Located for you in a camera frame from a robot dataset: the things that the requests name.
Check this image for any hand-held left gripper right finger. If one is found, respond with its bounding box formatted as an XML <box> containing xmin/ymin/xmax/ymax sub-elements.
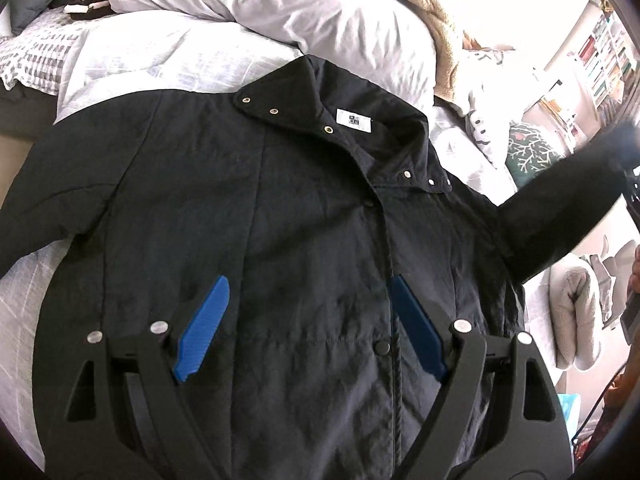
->
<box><xmin>390</xmin><ymin>275</ymin><xmax>574</xmax><ymax>480</ymax></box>

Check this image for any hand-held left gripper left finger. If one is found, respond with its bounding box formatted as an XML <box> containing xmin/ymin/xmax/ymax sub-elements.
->
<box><xmin>31</xmin><ymin>275</ymin><xmax>231</xmax><ymax>480</ymax></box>

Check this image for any black jacket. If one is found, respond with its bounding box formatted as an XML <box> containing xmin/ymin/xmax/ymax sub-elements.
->
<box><xmin>0</xmin><ymin>54</ymin><xmax>631</xmax><ymax>480</ymax></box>

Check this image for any white fleece throw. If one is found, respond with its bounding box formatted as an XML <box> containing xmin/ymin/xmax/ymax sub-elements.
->
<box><xmin>549</xmin><ymin>265</ymin><xmax>603</xmax><ymax>372</ymax></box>

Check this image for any green coral print cushion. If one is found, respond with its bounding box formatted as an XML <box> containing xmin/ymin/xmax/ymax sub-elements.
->
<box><xmin>505</xmin><ymin>122</ymin><xmax>563</xmax><ymax>192</ymax></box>

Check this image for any white pillow with dark print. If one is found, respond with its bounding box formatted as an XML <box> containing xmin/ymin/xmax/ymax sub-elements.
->
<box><xmin>447</xmin><ymin>45</ymin><xmax>543</xmax><ymax>168</ymax></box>

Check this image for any white bookshelf with books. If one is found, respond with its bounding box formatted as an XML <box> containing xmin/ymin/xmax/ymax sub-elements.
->
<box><xmin>537</xmin><ymin>0</ymin><xmax>640</xmax><ymax>146</ymax></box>

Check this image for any white checked duvet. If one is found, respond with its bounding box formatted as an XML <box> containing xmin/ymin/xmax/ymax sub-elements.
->
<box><xmin>0</xmin><ymin>10</ymin><xmax>501</xmax><ymax>466</ymax></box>

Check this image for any grey white patterned blanket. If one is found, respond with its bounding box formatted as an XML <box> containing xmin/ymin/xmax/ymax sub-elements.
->
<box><xmin>0</xmin><ymin>12</ymin><xmax>88</xmax><ymax>96</ymax></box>

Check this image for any beige fleece blanket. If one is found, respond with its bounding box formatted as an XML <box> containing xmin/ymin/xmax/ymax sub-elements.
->
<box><xmin>327</xmin><ymin>0</ymin><xmax>473</xmax><ymax>103</ymax></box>

